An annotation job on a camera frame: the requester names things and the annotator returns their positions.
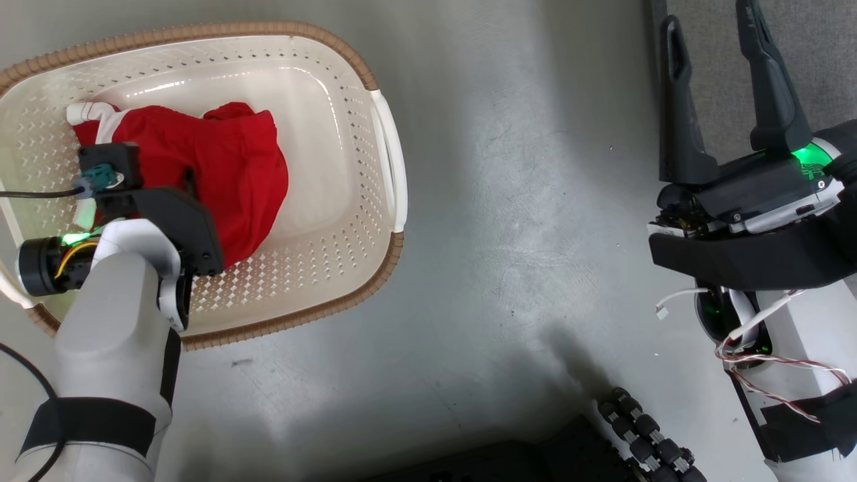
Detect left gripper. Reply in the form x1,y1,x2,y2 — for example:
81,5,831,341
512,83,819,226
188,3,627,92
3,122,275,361
60,218,181,279

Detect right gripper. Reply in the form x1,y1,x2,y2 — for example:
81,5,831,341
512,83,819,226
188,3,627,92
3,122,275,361
651,0,847,238

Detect red cloth garment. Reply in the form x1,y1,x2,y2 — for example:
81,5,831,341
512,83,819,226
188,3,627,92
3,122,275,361
66,100,290,270

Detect cream perforated laundry basket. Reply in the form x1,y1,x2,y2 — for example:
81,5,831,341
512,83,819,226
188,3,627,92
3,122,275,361
0,20,409,352

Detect black roller omni wheel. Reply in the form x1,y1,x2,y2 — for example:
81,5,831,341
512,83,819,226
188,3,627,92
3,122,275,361
596,386,708,482

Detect black cable with teal plug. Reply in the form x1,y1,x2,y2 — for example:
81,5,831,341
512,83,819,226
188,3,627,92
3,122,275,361
0,167,125,200

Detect white cable with connector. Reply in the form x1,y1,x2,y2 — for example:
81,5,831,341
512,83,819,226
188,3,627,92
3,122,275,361
655,287,712,321

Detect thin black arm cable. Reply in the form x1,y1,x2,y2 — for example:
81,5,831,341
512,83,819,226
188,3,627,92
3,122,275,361
0,341,64,482

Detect red white twisted wires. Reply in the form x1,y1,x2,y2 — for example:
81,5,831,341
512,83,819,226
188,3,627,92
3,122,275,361
714,289,852,425

